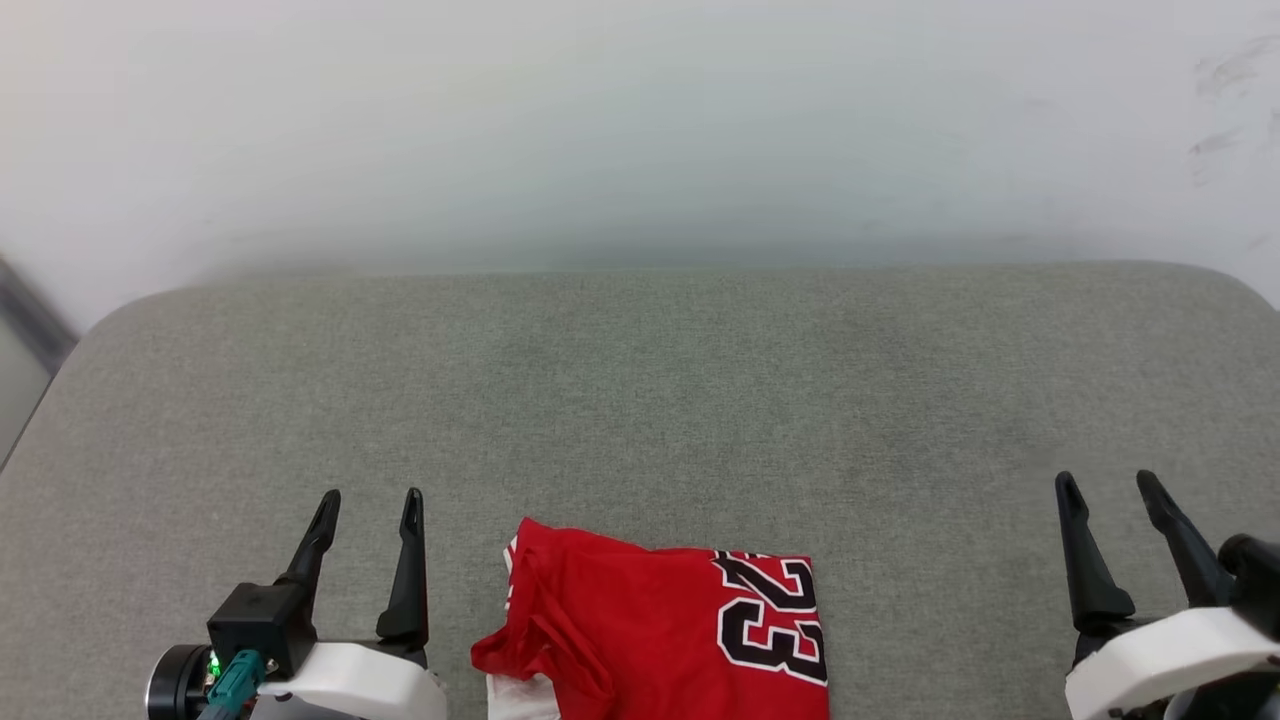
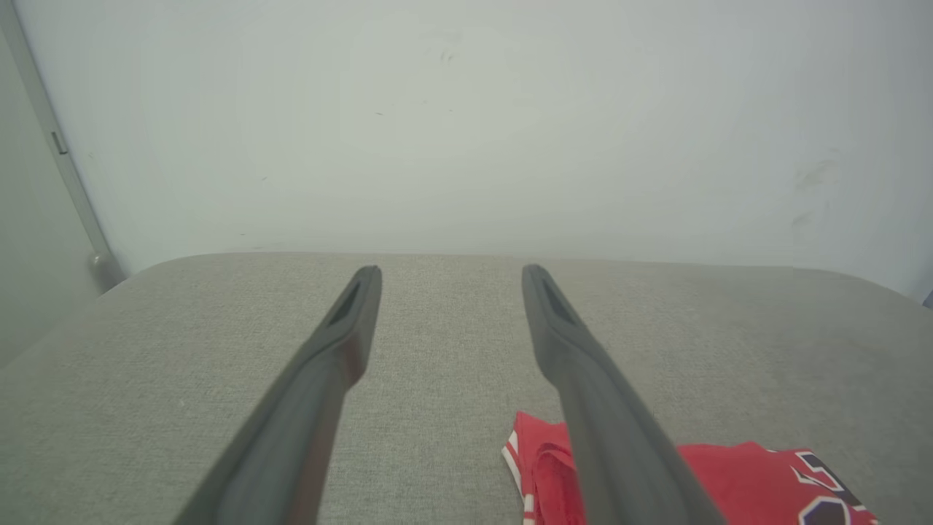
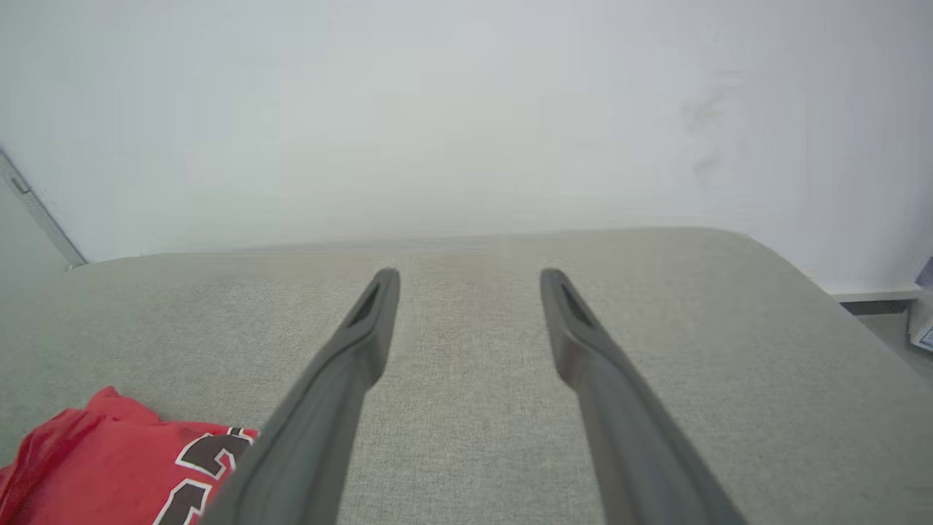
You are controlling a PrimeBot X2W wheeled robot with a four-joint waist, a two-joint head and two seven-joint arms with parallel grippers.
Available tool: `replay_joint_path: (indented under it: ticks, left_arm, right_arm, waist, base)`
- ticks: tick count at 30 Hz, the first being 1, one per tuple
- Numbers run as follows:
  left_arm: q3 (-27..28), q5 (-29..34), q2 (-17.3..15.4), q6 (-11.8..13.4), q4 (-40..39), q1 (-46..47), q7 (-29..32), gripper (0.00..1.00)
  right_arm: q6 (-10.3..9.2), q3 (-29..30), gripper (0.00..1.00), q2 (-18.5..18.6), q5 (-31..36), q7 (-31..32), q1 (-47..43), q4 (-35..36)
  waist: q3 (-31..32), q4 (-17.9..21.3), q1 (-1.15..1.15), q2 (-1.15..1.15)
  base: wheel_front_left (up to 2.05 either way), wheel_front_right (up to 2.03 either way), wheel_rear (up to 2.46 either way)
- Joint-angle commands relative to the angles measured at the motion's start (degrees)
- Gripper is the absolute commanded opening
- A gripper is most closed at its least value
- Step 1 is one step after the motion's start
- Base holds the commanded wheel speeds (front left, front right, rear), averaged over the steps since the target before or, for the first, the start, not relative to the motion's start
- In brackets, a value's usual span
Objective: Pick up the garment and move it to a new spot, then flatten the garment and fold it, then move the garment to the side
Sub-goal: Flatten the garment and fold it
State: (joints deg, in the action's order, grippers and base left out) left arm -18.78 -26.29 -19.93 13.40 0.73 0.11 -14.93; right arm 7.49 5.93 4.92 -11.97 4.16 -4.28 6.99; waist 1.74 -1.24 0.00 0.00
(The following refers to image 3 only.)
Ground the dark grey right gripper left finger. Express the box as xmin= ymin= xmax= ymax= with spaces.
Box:
xmin=195 ymin=267 xmax=402 ymax=525

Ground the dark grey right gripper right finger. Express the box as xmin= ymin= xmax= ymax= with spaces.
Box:
xmin=539 ymin=267 xmax=749 ymax=525

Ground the red white basketball jersey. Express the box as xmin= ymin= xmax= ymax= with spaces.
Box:
xmin=0 ymin=386 xmax=260 ymax=525

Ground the grey fabric sofa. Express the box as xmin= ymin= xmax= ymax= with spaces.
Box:
xmin=0 ymin=227 xmax=933 ymax=525

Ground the white blue box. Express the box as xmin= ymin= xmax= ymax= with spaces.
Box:
xmin=906 ymin=257 xmax=933 ymax=355

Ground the grey metal door frame strip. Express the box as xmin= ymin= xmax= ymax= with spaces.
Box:
xmin=0 ymin=148 xmax=90 ymax=269

